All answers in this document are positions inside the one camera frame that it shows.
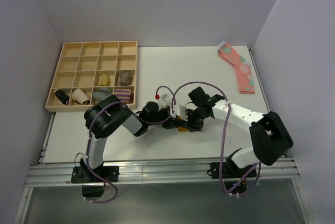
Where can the pink patterned sock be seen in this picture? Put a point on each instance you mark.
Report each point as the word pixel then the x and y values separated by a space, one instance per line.
pixel 241 66

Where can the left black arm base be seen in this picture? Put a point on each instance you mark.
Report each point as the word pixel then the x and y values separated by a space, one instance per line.
pixel 82 175

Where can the mustard yellow striped sock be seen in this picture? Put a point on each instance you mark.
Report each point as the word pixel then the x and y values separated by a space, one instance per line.
pixel 182 129

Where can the taupe rolled sock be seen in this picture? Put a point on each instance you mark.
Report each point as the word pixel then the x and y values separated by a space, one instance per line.
pixel 124 78

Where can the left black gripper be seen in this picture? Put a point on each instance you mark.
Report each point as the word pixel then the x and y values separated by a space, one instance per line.
pixel 171 123

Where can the black rolled sock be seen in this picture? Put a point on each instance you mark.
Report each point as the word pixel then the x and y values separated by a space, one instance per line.
pixel 62 97

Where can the purple striped rolled sock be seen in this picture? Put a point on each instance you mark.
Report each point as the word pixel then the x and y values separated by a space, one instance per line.
pixel 124 95

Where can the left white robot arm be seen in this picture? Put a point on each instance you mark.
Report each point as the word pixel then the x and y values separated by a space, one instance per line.
pixel 104 118

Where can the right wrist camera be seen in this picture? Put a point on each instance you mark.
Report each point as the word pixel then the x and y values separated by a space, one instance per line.
pixel 179 111

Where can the aluminium mounting rail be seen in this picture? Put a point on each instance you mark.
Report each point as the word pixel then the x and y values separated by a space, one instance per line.
pixel 153 172

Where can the yellow rolled sock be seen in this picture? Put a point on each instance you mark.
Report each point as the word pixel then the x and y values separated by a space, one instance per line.
pixel 104 80

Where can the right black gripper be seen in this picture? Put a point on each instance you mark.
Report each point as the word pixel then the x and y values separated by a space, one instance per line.
pixel 192 126

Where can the beige rolled sock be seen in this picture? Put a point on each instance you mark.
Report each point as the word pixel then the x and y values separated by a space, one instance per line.
pixel 79 96

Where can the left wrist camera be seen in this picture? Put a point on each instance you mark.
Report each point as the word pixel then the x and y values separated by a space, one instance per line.
pixel 163 100

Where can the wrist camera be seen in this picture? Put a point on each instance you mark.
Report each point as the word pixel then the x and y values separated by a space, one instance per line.
pixel 179 111
pixel 163 100

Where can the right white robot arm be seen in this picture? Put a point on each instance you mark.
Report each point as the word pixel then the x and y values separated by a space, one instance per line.
pixel 269 137

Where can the wooden compartment tray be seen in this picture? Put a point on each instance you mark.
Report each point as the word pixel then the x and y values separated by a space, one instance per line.
pixel 81 65

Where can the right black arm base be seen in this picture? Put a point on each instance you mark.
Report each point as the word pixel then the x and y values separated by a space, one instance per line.
pixel 230 170

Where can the grey rolled sock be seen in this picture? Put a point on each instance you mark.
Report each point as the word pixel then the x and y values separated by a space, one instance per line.
pixel 101 94

